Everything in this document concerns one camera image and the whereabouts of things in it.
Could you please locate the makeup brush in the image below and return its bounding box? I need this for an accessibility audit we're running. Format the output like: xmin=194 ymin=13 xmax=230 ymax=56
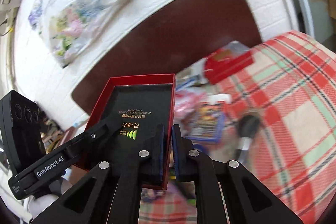
xmin=235 ymin=111 xmax=261 ymax=164

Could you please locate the plaid red blanket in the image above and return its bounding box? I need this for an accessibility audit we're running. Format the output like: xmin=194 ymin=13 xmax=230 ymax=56
xmin=139 ymin=29 xmax=336 ymax=224

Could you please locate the red gift box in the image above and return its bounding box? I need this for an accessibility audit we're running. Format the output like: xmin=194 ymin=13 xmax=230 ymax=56
xmin=204 ymin=41 xmax=254 ymax=85

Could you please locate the red box with black insert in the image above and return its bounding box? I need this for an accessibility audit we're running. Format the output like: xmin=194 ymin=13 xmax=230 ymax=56
xmin=85 ymin=73 xmax=175 ymax=190

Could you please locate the blue orange card box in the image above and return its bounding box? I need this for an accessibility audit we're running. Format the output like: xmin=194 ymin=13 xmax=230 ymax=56
xmin=186 ymin=103 xmax=226 ymax=143

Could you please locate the floral plastic bag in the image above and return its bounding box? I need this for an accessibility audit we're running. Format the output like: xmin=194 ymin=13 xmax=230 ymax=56
xmin=28 ymin=0 xmax=119 ymax=68

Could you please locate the black camera unit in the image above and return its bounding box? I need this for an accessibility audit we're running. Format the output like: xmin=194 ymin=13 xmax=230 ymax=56
xmin=1 ymin=90 xmax=46 ymax=175

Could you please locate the dark brown headboard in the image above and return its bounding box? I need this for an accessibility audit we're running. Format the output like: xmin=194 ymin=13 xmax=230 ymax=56
xmin=72 ymin=0 xmax=262 ymax=114

